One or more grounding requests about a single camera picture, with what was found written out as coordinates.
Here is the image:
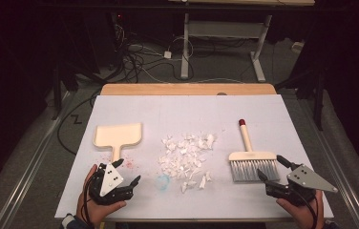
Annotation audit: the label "person's right hand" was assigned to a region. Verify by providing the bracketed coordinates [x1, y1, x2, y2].
[276, 189, 326, 229]

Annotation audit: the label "white metal desk frame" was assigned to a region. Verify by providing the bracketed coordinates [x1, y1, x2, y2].
[167, 0, 316, 83]

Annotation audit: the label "hand-held gripper black cable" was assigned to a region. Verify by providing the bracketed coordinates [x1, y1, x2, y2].
[82, 182, 94, 227]
[293, 190, 319, 229]

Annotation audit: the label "person's left hand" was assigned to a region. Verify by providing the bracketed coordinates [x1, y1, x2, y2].
[75, 164, 127, 229]

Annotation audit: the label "tangle of black floor cables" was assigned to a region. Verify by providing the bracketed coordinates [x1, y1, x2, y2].
[112, 23, 195, 84]

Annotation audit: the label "cream plastic dustpan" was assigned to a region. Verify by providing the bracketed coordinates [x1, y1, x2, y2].
[92, 122, 143, 164]

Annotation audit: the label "right hand-held gripper black cable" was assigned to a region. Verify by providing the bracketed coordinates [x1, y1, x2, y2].
[293, 190, 319, 229]

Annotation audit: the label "white floor cable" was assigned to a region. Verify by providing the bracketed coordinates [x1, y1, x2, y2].
[141, 67, 243, 85]

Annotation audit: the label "black metal stand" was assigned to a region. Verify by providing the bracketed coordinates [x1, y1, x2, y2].
[51, 58, 80, 121]
[275, 61, 327, 132]

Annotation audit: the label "long black floor cable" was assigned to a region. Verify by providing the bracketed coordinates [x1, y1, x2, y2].
[56, 90, 103, 156]

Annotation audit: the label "pile of white paper scraps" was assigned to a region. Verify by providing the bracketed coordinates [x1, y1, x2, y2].
[158, 133, 218, 194]

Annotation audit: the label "cream hand brush grey bristles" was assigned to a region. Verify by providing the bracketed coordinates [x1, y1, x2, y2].
[228, 118, 281, 183]

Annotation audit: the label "wooden table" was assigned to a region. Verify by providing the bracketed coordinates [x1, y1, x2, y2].
[99, 83, 278, 96]

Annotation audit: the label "left hand-held gripper black cable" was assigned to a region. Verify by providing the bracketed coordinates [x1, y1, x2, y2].
[82, 182, 94, 227]

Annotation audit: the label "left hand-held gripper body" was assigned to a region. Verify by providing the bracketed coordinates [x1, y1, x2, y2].
[88, 160, 135, 205]

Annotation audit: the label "metal floor rail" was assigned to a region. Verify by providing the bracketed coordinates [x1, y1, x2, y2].
[296, 97, 359, 229]
[0, 91, 71, 229]

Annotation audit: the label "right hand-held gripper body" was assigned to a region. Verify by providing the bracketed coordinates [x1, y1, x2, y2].
[264, 163, 339, 206]

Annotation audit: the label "white board table cover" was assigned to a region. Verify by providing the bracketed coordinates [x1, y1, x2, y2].
[53, 94, 334, 220]

